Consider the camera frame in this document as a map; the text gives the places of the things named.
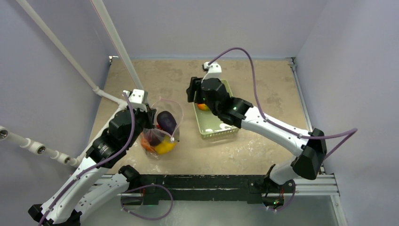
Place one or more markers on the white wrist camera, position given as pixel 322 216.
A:
pixel 137 99
pixel 212 70

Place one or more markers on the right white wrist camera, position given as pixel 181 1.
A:
pixel 212 70

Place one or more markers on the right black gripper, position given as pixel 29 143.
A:
pixel 193 90

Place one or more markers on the clear pink zip bag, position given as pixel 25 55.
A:
pixel 177 111

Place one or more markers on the orange fruit toy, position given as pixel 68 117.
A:
pixel 146 146

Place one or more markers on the light green plastic basket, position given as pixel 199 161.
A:
pixel 209 125

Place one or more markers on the orange green mango toy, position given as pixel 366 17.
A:
pixel 203 107

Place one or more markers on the yellow bell pepper toy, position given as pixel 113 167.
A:
pixel 165 146

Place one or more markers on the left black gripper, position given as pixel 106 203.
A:
pixel 149 115

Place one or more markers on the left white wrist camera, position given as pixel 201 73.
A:
pixel 137 99

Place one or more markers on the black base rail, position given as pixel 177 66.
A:
pixel 252 189

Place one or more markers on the purple eggplant toy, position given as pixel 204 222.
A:
pixel 167 122

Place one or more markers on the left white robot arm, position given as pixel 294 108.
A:
pixel 103 152

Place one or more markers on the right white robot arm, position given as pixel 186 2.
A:
pixel 308 151

